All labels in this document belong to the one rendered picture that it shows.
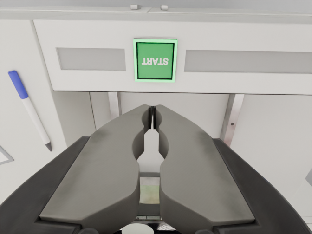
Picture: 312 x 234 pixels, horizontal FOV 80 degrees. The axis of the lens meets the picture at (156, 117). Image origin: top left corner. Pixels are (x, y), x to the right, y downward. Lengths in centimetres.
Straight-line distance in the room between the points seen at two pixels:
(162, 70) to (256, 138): 37
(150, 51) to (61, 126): 19
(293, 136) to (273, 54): 34
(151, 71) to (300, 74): 21
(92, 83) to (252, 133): 41
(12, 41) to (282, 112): 54
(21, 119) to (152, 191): 36
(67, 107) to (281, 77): 34
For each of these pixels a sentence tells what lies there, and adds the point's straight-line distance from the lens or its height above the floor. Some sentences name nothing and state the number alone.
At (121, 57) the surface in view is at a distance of 27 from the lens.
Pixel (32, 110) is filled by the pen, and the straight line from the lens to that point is 33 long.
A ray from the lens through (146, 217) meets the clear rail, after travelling 62.
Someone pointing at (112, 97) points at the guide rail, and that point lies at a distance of 41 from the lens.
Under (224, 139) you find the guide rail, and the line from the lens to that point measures 49.
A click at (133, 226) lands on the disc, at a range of 66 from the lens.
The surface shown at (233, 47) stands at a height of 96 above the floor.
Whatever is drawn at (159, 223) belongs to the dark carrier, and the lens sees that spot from 64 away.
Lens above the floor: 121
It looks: 59 degrees down
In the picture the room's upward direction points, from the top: 179 degrees counter-clockwise
